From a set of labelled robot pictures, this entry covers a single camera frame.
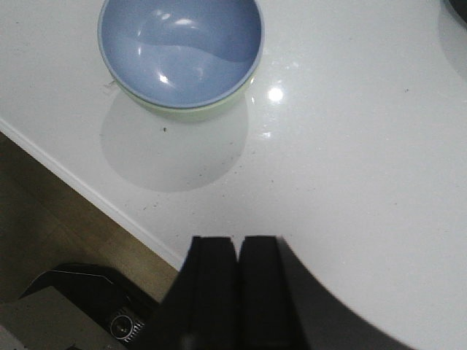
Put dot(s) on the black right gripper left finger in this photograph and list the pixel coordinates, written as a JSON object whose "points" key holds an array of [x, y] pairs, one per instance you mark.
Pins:
{"points": [[200, 309]]}

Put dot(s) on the blue bowl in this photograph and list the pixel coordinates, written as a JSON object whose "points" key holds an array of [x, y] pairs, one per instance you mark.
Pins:
{"points": [[181, 54]]}

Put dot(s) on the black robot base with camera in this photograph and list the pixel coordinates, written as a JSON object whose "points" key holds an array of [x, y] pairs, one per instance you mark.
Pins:
{"points": [[76, 306]]}

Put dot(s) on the dark blue saucepan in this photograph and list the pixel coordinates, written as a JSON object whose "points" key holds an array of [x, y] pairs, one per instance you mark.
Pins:
{"points": [[460, 8]]}

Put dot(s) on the green bowl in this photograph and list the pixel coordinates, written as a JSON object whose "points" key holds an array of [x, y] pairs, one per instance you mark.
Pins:
{"points": [[195, 114]]}

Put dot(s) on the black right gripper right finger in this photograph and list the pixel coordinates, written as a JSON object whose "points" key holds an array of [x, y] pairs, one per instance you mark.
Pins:
{"points": [[285, 307]]}

